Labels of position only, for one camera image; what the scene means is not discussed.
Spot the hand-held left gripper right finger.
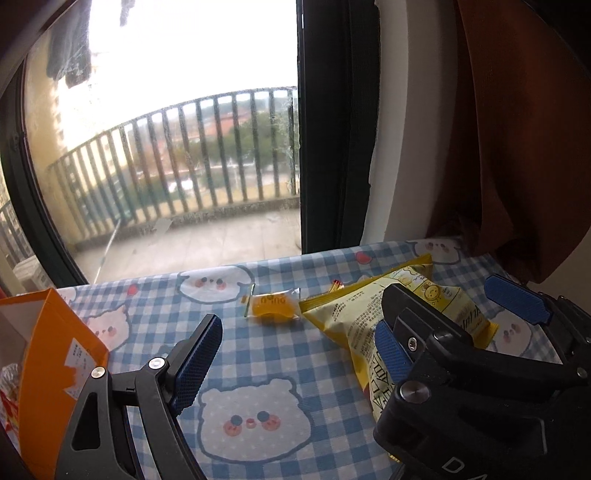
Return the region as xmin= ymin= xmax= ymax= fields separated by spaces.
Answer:
xmin=375 ymin=320 xmax=413 ymax=385

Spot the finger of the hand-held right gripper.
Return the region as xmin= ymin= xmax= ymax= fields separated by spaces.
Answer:
xmin=381 ymin=283 xmax=591 ymax=398
xmin=485 ymin=274 xmax=591 ymax=370

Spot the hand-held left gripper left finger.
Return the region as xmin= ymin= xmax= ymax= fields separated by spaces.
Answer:
xmin=54 ymin=313 xmax=223 ymax=480

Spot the pale yellow snack bag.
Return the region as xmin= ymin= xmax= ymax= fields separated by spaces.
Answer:
xmin=299 ymin=253 xmax=500 ymax=462

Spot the small orange snack packet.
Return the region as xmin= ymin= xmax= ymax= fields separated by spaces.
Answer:
xmin=244 ymin=287 xmax=302 ymax=324

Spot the orange cardboard box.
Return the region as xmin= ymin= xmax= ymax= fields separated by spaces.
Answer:
xmin=0 ymin=288 xmax=110 ymax=480

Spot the blue checked bear-print tablecloth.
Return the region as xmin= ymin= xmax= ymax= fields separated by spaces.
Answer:
xmin=55 ymin=236 xmax=591 ymax=480

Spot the thin grey pole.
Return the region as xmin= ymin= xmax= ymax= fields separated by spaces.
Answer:
xmin=90 ymin=219 xmax=123 ymax=282

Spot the brown curtain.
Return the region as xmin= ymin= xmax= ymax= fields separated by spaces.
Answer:
xmin=425 ymin=0 xmax=591 ymax=287

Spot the white plastic stool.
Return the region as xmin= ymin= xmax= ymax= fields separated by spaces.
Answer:
xmin=13 ymin=256 xmax=51 ymax=289

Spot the dark balcony railing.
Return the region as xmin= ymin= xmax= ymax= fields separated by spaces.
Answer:
xmin=44 ymin=85 xmax=301 ymax=250

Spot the grey hanging towel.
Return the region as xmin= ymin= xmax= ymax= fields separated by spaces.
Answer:
xmin=46 ymin=0 xmax=93 ymax=89

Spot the grey hanging garment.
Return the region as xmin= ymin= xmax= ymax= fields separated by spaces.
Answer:
xmin=117 ymin=0 xmax=139 ymax=28

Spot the black window frame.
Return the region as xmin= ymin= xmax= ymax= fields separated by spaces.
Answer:
xmin=0 ymin=0 xmax=384 ymax=296

